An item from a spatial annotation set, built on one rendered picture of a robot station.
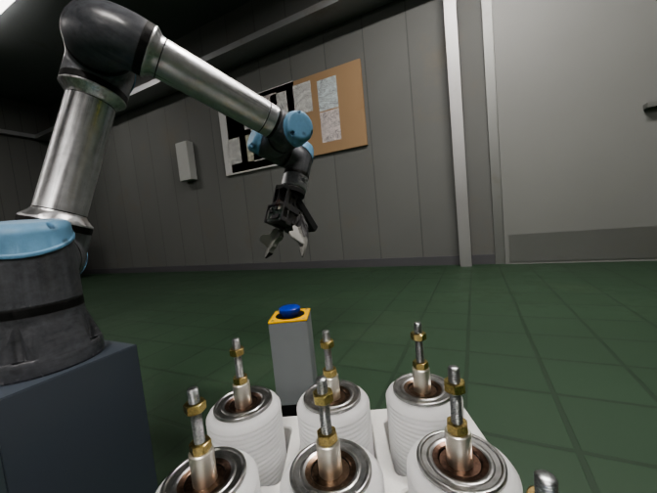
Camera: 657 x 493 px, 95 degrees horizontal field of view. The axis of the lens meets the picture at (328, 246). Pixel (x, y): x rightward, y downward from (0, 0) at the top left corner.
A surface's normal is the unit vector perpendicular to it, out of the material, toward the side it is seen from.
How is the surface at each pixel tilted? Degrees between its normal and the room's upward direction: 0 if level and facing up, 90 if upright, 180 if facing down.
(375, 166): 90
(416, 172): 90
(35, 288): 90
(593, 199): 90
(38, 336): 72
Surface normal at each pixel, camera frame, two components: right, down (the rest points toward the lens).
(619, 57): -0.43, 0.11
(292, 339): -0.03, 0.08
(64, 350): 0.81, -0.34
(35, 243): 0.81, -0.08
